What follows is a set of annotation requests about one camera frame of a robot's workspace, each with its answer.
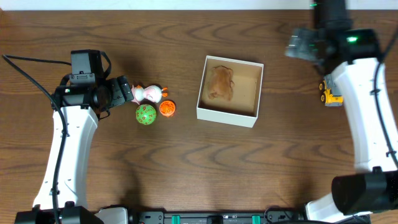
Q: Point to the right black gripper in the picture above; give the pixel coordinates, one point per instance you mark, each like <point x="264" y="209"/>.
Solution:
<point x="300" y="47"/>

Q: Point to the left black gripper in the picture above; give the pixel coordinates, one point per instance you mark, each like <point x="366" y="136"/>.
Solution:
<point x="121" y="90"/>

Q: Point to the green numbered dice ball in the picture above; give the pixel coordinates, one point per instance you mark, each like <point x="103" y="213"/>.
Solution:
<point x="146" y="114"/>

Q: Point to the white pink toy chicken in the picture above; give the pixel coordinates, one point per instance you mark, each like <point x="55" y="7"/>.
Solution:
<point x="152" y="93"/>

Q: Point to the yellow grey toy truck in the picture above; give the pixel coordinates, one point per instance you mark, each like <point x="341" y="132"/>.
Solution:
<point x="330" y="94"/>

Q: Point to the orange ribbed ball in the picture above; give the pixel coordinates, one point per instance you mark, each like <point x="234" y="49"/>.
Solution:
<point x="167" y="108"/>

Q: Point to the white cardboard box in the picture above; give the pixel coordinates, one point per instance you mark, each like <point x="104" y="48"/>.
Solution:
<point x="243" y="109"/>

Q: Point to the brown plush bear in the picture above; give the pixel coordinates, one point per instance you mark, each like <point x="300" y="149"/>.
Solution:
<point x="221" y="83"/>

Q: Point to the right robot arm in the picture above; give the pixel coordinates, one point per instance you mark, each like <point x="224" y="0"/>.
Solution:
<point x="351" y="63"/>

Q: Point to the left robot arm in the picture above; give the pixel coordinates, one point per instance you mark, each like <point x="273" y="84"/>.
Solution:
<point x="77" y="107"/>

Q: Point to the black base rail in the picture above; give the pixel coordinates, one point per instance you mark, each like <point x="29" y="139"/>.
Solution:
<point x="270" y="216"/>

